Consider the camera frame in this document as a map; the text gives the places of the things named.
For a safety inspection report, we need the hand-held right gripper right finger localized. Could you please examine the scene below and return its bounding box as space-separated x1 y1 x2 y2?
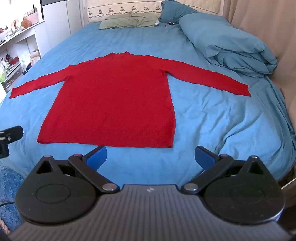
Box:
181 146 272 194

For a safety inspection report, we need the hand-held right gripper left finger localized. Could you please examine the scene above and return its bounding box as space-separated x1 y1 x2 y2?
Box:
31 146 121 194

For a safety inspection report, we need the pink box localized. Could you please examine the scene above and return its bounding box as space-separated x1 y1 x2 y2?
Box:
27 11 39 24

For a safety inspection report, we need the grey-green cloth at top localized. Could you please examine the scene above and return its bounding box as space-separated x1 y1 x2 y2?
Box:
99 16 159 30

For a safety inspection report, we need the blue pillow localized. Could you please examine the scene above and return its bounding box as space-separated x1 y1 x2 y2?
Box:
159 0 199 24

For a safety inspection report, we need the blue shaggy rug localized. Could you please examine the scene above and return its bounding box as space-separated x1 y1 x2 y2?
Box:
0 166 26 232

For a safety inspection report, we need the blue bed sheet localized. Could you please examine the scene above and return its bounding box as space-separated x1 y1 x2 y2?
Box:
0 20 296 187

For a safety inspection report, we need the white embroidered pillow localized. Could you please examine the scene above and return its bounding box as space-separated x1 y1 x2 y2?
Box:
87 1 163 24

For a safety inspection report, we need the beige plush toy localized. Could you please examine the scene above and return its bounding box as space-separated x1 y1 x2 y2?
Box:
30 49 42 63

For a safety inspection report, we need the red knit sweater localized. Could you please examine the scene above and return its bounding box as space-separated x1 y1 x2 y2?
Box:
10 51 252 149

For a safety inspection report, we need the white shelf unit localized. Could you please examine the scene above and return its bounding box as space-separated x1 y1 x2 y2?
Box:
0 20 51 93

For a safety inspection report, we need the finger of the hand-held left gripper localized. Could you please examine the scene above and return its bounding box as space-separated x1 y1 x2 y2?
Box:
0 125 24 159

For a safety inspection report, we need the blue duvet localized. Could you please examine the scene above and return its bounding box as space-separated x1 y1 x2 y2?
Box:
179 13 278 77

